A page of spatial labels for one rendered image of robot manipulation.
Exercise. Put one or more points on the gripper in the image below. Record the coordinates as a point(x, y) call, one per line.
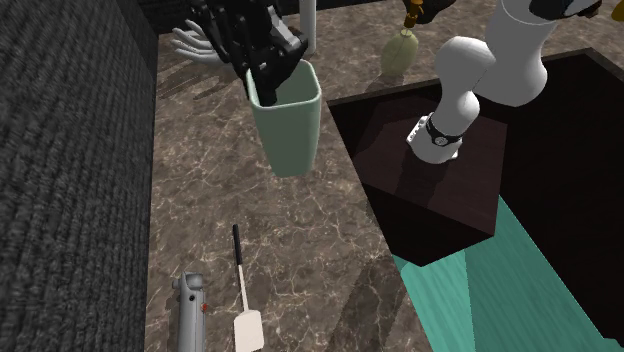
point(239, 19)

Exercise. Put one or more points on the pale green square cup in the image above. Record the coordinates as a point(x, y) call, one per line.
point(290, 126)

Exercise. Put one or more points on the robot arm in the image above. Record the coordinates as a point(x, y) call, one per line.
point(512, 58)

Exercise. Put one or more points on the white hand shaped figure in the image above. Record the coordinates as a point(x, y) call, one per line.
point(195, 48)

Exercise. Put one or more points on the white cylinder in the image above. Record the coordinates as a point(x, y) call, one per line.
point(308, 24)

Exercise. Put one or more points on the green bottle with gold pump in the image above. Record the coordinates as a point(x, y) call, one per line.
point(400, 53)

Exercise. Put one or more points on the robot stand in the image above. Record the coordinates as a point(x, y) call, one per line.
point(453, 195)

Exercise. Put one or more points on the yellow object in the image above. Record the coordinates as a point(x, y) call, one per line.
point(619, 10)

